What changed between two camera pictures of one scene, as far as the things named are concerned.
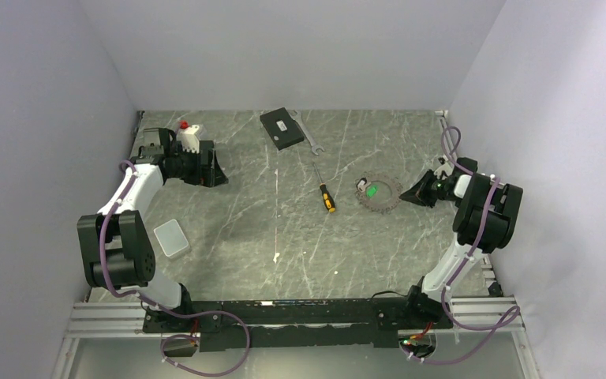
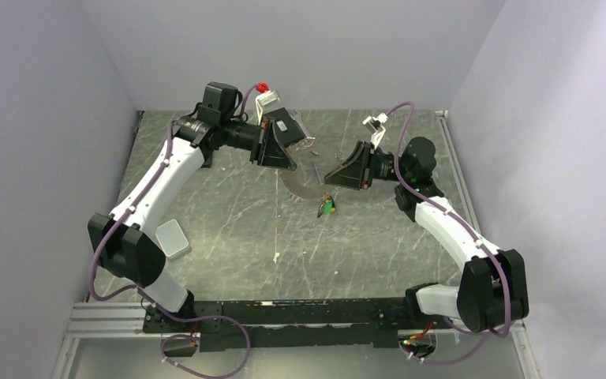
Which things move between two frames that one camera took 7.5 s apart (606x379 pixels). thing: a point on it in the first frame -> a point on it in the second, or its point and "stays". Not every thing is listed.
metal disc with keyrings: x=390 y=190 -> x=314 y=159
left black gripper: x=211 y=176 -> x=271 y=152
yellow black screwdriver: x=327 y=197 stays
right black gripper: x=418 y=193 -> x=357 y=171
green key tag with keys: x=362 y=185 -> x=327 y=205
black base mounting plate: x=281 y=324 stays
